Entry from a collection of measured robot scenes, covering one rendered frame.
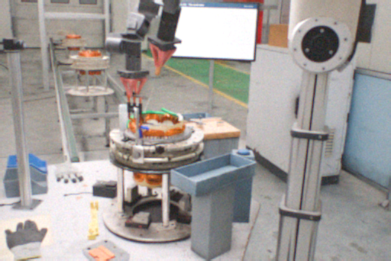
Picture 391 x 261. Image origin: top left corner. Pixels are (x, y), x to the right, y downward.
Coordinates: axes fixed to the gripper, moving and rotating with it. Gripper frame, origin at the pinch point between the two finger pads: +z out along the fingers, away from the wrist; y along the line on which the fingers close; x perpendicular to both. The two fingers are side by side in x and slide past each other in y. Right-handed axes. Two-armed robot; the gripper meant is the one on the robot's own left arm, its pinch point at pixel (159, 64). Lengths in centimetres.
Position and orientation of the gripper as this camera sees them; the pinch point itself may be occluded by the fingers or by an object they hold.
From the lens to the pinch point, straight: 133.6
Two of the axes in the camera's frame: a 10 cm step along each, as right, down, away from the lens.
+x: 7.6, 5.0, -4.1
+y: -6.0, 2.9, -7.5
